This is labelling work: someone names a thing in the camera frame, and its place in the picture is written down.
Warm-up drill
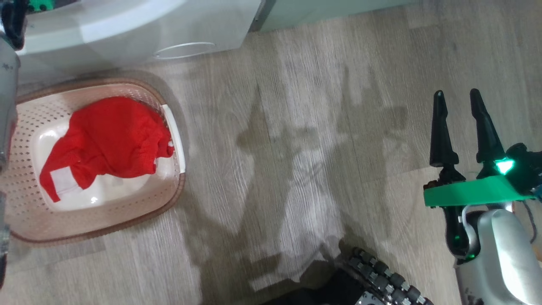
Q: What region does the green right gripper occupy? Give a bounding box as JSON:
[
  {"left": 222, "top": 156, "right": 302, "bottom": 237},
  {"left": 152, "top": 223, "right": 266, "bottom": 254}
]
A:
[{"left": 423, "top": 88, "right": 536, "bottom": 260}]

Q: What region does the red white jersey garment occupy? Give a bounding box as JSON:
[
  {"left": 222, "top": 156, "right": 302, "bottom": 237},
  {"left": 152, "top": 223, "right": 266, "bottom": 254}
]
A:
[{"left": 39, "top": 97, "right": 175, "bottom": 203}]

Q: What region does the white washing machine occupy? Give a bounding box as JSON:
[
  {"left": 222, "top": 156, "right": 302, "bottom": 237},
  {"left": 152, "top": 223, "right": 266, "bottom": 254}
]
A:
[{"left": 17, "top": 0, "right": 265, "bottom": 81}]

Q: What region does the cream perforated laundry basket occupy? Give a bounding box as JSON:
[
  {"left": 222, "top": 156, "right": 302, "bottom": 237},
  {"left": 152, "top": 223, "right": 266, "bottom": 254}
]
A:
[{"left": 0, "top": 78, "right": 187, "bottom": 245}]

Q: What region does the round white filter cover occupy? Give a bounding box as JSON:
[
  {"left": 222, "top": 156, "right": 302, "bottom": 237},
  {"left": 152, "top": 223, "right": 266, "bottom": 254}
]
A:
[{"left": 153, "top": 42, "right": 216, "bottom": 60}]

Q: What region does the pale green cabinet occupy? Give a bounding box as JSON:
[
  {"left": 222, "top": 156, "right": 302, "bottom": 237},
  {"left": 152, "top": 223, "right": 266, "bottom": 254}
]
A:
[{"left": 254, "top": 0, "right": 424, "bottom": 32}]

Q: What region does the black cable blue plug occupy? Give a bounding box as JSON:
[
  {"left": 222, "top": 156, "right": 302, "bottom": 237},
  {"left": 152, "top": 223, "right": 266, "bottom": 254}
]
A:
[{"left": 522, "top": 186, "right": 542, "bottom": 245}]

